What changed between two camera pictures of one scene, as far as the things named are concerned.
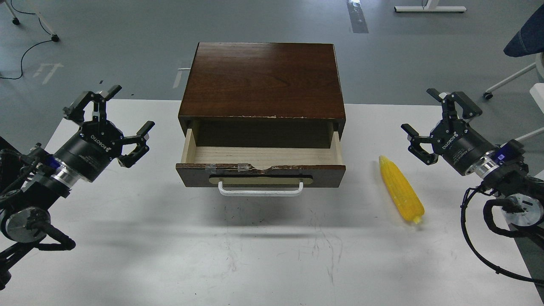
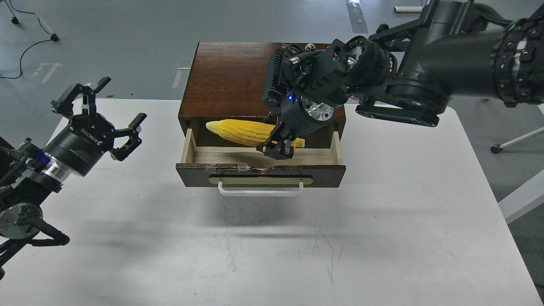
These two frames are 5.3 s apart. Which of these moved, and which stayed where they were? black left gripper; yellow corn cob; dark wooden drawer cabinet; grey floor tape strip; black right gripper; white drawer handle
Moved: yellow corn cob; black right gripper; black left gripper
Stayed: white drawer handle; dark wooden drawer cabinet; grey floor tape strip
